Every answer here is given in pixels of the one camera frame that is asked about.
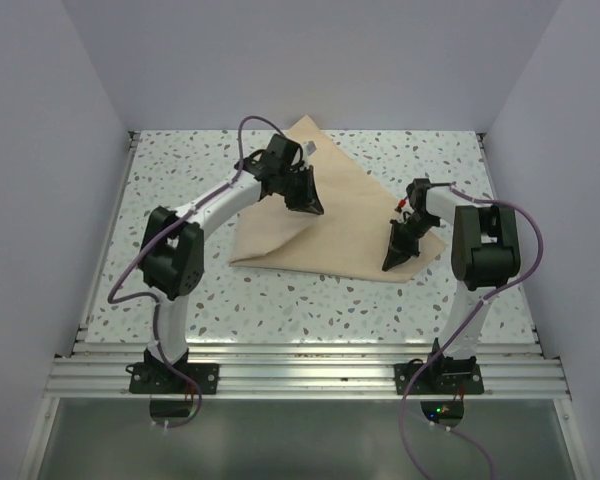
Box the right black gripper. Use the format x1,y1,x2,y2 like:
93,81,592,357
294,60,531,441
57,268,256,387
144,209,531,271
383,213,440,272

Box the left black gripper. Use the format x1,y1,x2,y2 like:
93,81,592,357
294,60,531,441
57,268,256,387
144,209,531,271
278,165,324,215

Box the beige cloth mat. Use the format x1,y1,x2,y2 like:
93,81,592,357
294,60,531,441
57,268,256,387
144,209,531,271
229,116,445,283

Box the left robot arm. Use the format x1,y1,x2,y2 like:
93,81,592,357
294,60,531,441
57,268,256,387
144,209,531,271
139,134,324,393

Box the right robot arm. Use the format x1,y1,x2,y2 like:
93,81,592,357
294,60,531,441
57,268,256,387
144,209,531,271
382,178,521,393

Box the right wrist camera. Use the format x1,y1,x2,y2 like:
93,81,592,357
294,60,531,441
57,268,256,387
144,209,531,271
394,198,407,214

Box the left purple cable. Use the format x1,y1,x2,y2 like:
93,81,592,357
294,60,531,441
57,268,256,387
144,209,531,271
107,115,281,426

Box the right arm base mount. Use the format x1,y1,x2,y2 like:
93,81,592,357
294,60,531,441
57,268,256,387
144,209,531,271
393,339,485,396

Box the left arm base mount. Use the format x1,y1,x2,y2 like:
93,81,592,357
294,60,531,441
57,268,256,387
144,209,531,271
125,350,220,395

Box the aluminium rail frame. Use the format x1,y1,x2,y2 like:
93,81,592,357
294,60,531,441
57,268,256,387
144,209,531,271
22,130,591,479

